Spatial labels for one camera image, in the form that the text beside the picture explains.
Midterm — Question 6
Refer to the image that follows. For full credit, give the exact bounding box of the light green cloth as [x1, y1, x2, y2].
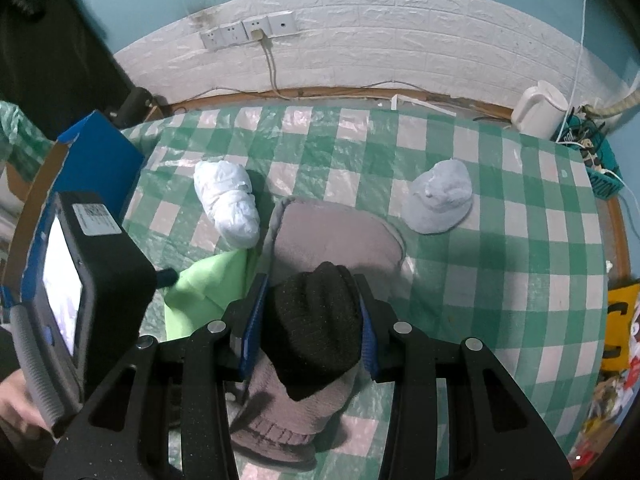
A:
[164, 249, 258, 340]

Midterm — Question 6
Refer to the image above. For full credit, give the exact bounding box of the black and grey knit hat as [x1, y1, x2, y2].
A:
[230, 262, 363, 470]

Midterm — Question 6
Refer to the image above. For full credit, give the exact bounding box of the grey cushion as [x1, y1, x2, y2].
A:
[256, 196, 405, 300]

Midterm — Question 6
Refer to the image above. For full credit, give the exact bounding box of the white cloth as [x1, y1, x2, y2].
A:
[193, 159, 260, 249]

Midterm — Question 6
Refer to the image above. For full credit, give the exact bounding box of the light blue bucket hat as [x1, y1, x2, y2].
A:
[400, 159, 473, 235]

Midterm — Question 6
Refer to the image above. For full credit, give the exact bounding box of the person's left hand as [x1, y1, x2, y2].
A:
[1, 370, 50, 439]

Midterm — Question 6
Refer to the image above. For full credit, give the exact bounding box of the blue cardboard box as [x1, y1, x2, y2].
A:
[1, 110, 144, 309]

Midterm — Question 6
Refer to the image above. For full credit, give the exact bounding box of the green checkered tablecloth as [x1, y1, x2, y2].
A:
[119, 104, 612, 480]

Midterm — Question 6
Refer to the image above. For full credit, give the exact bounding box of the yellow black bag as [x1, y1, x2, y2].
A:
[600, 283, 639, 373]

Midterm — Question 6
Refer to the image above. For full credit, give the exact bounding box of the white electric kettle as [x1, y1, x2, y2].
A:
[511, 80, 568, 140]

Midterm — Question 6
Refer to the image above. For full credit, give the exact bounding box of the teal plastic basket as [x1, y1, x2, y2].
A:
[552, 113, 624, 200]

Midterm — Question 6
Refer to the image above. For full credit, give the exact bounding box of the thin white hanging cable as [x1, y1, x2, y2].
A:
[558, 0, 589, 146]

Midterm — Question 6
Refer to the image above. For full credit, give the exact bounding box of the beige plug cable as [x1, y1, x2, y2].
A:
[252, 30, 302, 102]

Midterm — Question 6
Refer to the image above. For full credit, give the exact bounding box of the white wall socket strip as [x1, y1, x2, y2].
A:
[200, 11, 298, 52]

